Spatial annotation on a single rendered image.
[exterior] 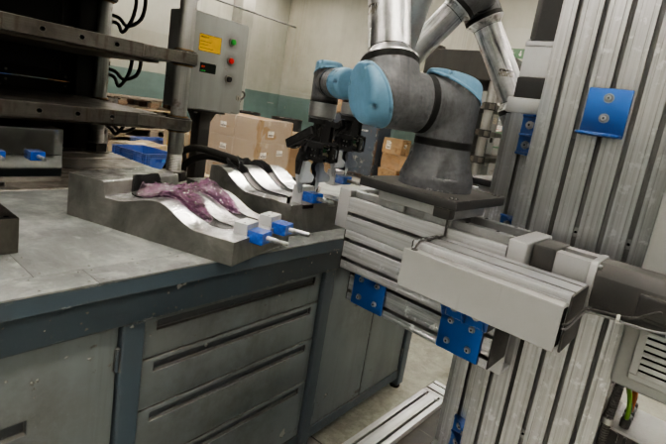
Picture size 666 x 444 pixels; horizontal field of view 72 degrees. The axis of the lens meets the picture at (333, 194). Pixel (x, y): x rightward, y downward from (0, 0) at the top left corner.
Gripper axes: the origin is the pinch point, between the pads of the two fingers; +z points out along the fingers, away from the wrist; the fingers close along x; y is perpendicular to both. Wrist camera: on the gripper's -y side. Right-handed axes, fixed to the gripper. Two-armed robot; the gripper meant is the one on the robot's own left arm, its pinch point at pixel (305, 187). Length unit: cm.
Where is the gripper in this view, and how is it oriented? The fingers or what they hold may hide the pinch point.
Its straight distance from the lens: 131.1
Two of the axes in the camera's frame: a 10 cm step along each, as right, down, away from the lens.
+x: 6.3, -0.5, 7.7
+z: -1.5, 9.7, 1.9
